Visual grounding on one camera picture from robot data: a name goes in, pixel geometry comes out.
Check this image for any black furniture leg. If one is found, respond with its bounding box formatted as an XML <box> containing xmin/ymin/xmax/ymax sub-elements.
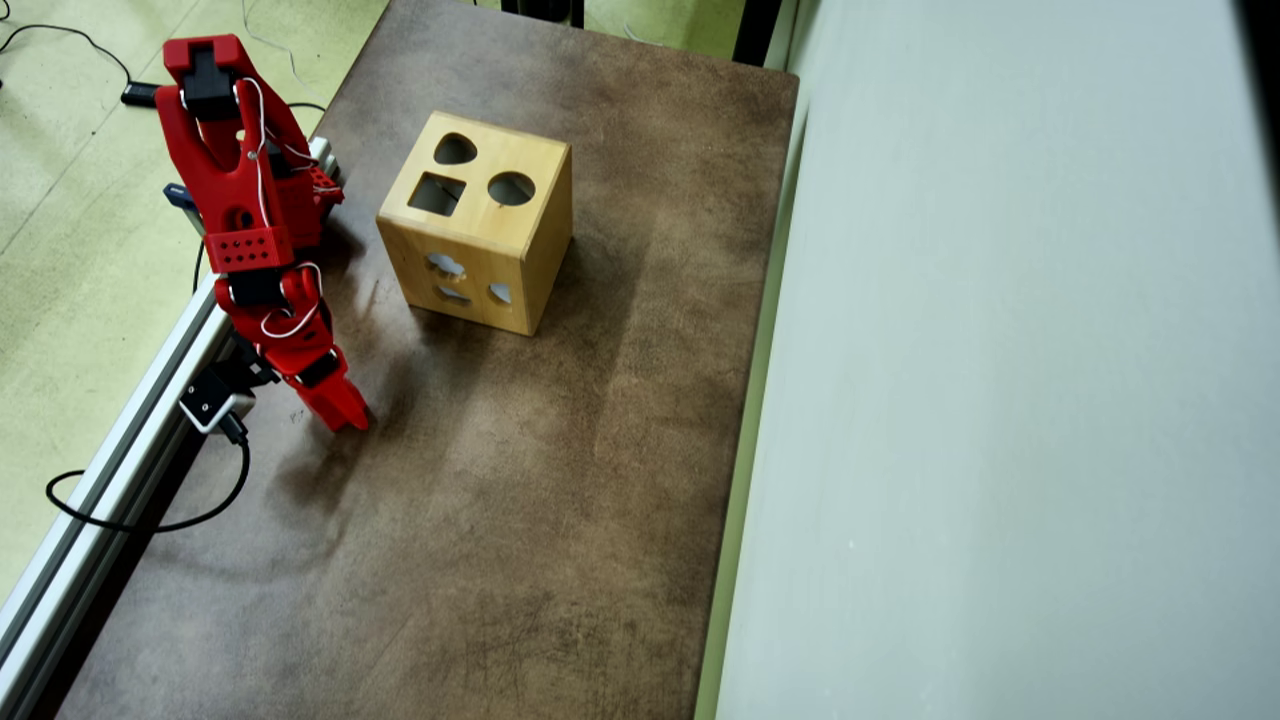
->
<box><xmin>500</xmin><ymin>0</ymin><xmax>586</xmax><ymax>29</ymax></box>
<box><xmin>733</xmin><ymin>0</ymin><xmax>784</xmax><ymax>69</ymax></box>

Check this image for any wooden shape sorter box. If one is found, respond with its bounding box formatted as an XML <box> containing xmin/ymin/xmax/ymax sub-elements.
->
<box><xmin>376</xmin><ymin>110</ymin><xmax>574</xmax><ymax>337</ymax></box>

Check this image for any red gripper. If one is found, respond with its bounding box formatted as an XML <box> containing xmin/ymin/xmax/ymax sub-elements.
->
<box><xmin>220</xmin><ymin>265</ymin><xmax>372</xmax><ymax>433</ymax></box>

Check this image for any black adapter cable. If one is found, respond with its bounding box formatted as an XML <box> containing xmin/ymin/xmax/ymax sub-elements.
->
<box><xmin>0</xmin><ymin>22</ymin><xmax>133</xmax><ymax>86</ymax></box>

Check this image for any black camera cable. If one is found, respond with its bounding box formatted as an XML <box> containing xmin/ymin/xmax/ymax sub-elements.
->
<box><xmin>45</xmin><ymin>415</ymin><xmax>251</xmax><ymax>534</ymax></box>

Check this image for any blue bar clamp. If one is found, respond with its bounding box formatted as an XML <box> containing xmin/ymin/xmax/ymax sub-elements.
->
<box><xmin>163</xmin><ymin>183</ymin><xmax>206</xmax><ymax>236</ymax></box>

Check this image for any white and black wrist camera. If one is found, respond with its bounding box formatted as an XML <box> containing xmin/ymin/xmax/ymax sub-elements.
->
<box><xmin>180</xmin><ymin>372</ymin><xmax>257</xmax><ymax>434</ymax></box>

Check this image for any aluminium profile rail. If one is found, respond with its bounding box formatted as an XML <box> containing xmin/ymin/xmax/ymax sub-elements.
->
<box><xmin>0</xmin><ymin>137</ymin><xmax>343</xmax><ymax>720</ymax></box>

